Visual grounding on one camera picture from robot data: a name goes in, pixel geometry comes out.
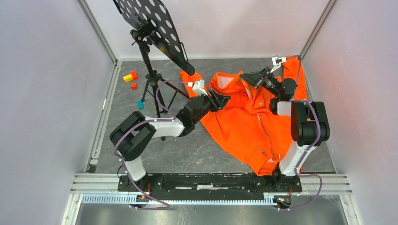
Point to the grey slotted cable duct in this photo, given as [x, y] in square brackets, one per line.
[134, 199]

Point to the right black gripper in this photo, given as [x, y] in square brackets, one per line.
[255, 78]

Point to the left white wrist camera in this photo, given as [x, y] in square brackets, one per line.
[198, 87]

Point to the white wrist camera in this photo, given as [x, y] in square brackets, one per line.
[277, 62]
[198, 87]

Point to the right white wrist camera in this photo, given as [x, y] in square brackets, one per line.
[277, 62]

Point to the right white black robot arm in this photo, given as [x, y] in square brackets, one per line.
[309, 125]

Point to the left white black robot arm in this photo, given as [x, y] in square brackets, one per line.
[133, 135]

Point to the teal block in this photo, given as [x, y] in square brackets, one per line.
[140, 104]

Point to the black perforated music stand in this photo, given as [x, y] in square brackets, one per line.
[152, 25]

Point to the orange jacket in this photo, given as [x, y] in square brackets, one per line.
[245, 127]

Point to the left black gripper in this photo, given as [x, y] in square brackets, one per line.
[217, 101]

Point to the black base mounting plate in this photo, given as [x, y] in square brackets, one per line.
[211, 186]

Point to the red block on yellow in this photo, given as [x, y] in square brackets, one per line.
[134, 75]

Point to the small red block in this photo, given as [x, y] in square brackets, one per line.
[133, 86]

